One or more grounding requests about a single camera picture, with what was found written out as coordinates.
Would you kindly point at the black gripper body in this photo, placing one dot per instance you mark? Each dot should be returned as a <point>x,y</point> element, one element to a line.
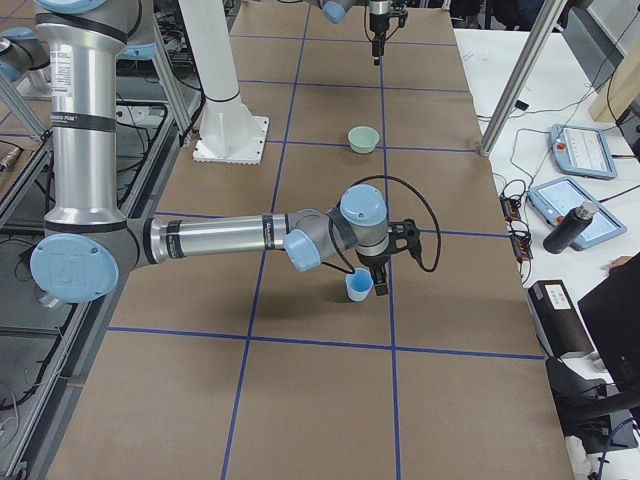
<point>377,24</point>
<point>371,261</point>

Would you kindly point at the light blue plastic cup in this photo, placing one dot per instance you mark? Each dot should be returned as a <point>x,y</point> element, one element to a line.
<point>358,284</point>

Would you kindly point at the pale green ceramic bowl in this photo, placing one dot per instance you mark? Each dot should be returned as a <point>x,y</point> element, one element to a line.
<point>363,139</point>

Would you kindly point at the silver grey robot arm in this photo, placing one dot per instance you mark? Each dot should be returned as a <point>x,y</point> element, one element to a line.
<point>336,10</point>
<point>90,244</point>

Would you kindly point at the black water bottle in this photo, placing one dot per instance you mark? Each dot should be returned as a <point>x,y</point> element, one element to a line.
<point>571,226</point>

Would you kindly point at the orange black electronics board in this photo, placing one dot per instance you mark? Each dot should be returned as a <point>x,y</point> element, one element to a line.
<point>518,229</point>

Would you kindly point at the small black square puck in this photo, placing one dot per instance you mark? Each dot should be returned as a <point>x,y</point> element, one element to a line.
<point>520,105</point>

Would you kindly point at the black rectangular box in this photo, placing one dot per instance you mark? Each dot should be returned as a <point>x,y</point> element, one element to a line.
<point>557,321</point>

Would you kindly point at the near blue teach pendant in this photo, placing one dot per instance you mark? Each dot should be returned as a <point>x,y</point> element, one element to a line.
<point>554,199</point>

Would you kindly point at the blue teach pendant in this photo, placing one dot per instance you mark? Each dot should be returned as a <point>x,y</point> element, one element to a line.
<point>582,152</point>
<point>554,199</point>

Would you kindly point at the far blue teach pendant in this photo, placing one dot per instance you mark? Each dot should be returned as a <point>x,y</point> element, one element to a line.
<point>582,152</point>

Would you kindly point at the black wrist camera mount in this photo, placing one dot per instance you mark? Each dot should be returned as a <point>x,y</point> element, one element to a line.
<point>398,10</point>
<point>405,236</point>

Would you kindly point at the white pedestal column base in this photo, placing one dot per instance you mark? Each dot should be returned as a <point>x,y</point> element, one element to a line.
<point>228,132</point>

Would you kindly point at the aluminium frame post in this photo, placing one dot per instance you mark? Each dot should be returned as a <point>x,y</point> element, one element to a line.
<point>524,65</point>

